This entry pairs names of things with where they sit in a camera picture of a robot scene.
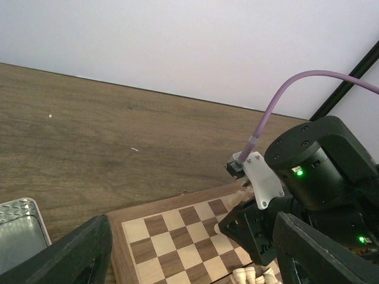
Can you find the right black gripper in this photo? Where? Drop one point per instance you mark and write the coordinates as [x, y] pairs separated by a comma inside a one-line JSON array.
[[252, 228]]

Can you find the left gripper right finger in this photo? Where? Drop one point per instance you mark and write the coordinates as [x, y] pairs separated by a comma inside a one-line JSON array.
[[307, 256]]

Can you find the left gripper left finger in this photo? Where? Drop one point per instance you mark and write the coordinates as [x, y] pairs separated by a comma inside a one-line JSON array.
[[82, 256]]

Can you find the light chess piece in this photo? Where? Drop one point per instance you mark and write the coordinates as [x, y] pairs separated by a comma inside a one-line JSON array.
[[217, 228]]

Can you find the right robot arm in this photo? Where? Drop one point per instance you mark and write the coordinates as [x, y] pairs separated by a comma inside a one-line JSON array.
[[318, 172]]

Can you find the wooden chess board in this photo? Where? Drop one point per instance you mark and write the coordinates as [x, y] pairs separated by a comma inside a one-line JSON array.
[[174, 241]]

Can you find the left metal tray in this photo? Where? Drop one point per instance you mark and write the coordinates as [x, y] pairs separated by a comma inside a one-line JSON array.
[[23, 233]]

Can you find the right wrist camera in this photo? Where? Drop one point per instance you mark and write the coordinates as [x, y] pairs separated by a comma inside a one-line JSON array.
[[261, 182]]

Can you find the black frame posts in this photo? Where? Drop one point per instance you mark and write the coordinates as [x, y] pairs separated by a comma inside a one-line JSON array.
[[358, 72]]

